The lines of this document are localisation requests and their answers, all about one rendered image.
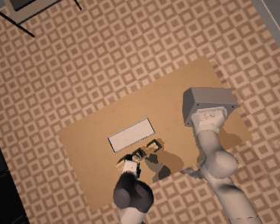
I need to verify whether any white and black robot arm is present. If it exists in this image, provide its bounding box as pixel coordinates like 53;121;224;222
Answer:
113;106;263;224

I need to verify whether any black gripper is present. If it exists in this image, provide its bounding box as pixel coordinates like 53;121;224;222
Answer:
124;153;141;179

